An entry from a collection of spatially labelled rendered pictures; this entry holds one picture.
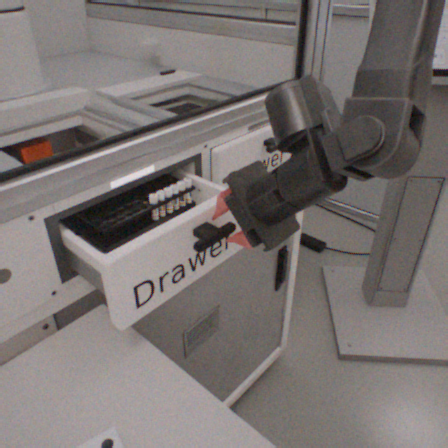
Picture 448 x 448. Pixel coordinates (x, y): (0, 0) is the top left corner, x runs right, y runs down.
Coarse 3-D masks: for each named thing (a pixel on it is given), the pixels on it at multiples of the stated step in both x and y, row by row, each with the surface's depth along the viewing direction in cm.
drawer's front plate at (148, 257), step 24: (192, 216) 54; (144, 240) 49; (168, 240) 52; (192, 240) 55; (120, 264) 47; (144, 264) 50; (168, 264) 53; (216, 264) 62; (120, 288) 48; (144, 288) 51; (168, 288) 55; (120, 312) 50; (144, 312) 53
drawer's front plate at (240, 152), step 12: (252, 132) 80; (264, 132) 80; (228, 144) 74; (240, 144) 76; (252, 144) 79; (216, 156) 72; (228, 156) 74; (240, 156) 77; (252, 156) 80; (264, 156) 83; (276, 156) 87; (288, 156) 91; (216, 168) 74; (228, 168) 76; (240, 168) 79; (216, 180) 75
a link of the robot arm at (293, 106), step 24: (288, 96) 42; (312, 96) 42; (288, 120) 42; (312, 120) 42; (336, 120) 41; (360, 120) 35; (336, 144) 37; (360, 144) 35; (384, 144) 35; (336, 168) 37
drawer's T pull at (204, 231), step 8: (208, 224) 55; (224, 224) 55; (232, 224) 55; (200, 232) 54; (208, 232) 54; (216, 232) 53; (224, 232) 54; (232, 232) 55; (200, 240) 52; (208, 240) 52; (216, 240) 53; (200, 248) 51
